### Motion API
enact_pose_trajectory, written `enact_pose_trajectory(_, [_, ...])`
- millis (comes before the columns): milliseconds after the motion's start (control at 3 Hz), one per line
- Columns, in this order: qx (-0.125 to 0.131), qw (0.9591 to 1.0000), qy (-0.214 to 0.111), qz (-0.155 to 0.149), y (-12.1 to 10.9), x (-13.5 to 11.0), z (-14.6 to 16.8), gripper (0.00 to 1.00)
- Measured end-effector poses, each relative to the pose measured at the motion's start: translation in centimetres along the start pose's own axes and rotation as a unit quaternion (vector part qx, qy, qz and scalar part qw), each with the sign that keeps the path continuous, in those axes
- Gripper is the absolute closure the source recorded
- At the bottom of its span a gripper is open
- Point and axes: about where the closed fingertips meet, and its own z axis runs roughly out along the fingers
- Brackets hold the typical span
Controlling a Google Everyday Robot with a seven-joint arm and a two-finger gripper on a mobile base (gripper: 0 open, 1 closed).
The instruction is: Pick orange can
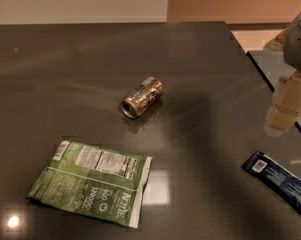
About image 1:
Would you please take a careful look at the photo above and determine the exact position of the green Kettle chips bag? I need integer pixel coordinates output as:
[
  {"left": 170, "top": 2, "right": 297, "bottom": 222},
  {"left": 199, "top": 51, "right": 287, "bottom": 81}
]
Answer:
[{"left": 28, "top": 141, "right": 152, "bottom": 228}]

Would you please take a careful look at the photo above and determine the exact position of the orange soda can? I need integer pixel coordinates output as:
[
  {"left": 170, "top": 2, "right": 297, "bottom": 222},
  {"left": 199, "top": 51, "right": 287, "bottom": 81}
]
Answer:
[{"left": 121, "top": 77, "right": 164, "bottom": 119}]

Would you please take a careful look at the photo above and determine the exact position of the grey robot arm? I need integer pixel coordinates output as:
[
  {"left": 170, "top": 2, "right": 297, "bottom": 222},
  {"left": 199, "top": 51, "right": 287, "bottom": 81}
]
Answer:
[{"left": 264, "top": 12, "right": 301, "bottom": 137}]

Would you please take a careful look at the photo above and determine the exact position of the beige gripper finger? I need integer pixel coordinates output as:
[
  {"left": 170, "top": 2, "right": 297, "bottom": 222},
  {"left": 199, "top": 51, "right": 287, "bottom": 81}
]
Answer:
[
  {"left": 263, "top": 106, "right": 297, "bottom": 137},
  {"left": 272, "top": 70, "right": 301, "bottom": 115}
]

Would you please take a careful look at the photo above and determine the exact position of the dark blue snack packet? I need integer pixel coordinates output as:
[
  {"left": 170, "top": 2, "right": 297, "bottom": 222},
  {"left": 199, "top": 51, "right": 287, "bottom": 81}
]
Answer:
[{"left": 242, "top": 151, "right": 301, "bottom": 215}]

